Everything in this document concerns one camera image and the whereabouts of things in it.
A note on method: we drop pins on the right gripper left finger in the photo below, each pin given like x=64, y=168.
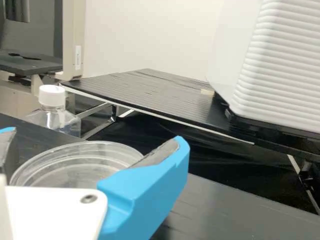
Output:
x=5, y=142

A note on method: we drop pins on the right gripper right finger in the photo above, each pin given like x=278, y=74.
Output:
x=145, y=195

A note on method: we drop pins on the petri dish lid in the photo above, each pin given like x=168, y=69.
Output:
x=75, y=144

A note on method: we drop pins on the petri dish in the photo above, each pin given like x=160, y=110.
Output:
x=75, y=172

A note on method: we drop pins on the white-capped bottle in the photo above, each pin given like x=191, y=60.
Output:
x=53, y=110

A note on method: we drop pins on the black platform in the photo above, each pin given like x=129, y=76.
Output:
x=175, y=100
x=237, y=215

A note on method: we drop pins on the cream microscope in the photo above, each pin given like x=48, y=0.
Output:
x=72, y=37

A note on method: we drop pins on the incubator door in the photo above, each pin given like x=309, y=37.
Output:
x=287, y=62

